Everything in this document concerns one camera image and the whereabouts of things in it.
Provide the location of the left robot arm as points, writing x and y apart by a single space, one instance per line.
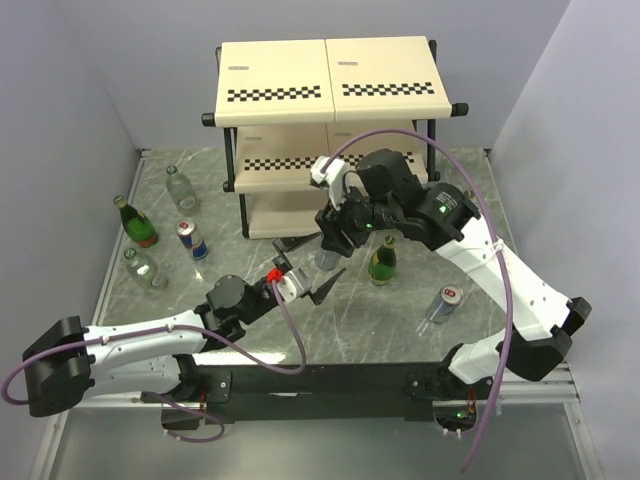
71 362

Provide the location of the silver energy drink can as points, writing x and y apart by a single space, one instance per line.
446 301

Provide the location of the beige three-tier shelf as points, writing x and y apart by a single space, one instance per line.
283 104

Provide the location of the green bottle left side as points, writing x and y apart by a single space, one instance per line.
136 225

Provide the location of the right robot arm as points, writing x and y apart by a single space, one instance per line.
442 219

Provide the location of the clear glass bottle front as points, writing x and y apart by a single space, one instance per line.
145 272

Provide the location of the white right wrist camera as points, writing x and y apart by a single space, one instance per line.
333 179

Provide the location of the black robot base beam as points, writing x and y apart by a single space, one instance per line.
325 391

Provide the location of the blue energy drink can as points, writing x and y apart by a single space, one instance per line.
191 238

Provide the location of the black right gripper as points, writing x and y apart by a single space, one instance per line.
331 222

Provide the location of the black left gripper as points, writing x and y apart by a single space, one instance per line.
285 245

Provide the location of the clear glass bottle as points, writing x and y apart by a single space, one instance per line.
145 272
181 191

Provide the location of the aluminium frame rail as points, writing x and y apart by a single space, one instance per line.
556 388

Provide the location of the clear glass bottle rear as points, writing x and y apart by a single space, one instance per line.
181 191

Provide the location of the green Perrier bottle centre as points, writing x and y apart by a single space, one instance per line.
382 264

